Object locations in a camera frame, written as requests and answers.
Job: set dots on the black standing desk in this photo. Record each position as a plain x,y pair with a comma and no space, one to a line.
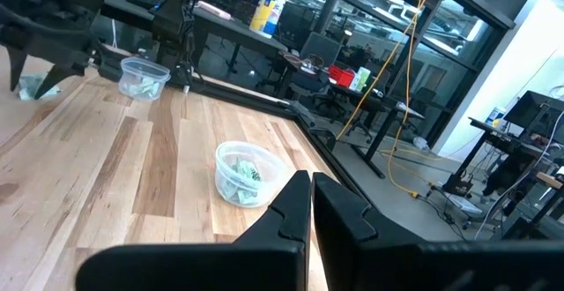
480,145

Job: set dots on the white blue labelled container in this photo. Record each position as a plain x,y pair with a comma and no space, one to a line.
495,115

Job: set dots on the clear plastic bin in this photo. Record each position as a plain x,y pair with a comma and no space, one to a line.
229,150
132,68

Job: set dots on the pink flat object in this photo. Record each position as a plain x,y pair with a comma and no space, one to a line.
213,10

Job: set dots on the black computer monitor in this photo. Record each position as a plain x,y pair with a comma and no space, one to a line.
533,110

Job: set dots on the white yellow wipes canister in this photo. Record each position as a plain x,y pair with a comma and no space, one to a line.
266,13

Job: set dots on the green sweetener packet pile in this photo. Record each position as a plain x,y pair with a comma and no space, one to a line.
143,89
244,178

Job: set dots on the green white carton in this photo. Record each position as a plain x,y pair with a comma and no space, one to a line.
361,79

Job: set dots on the black metal table frame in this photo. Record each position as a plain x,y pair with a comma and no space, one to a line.
174,17

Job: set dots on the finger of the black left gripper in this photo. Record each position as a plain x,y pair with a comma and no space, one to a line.
15,64
59,76

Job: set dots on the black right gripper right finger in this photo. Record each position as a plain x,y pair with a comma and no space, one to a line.
374,260

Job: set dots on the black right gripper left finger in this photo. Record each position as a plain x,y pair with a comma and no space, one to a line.
247,264

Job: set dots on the red plastic box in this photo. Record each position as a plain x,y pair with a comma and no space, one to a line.
341,76

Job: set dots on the black desk with clutter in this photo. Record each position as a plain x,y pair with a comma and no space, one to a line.
379,106

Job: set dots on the black office desk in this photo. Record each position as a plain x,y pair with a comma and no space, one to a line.
220,28

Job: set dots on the crumpled green sweetener packet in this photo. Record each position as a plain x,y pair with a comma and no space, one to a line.
27,89

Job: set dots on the dark grey office chair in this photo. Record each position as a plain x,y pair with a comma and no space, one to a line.
319,48

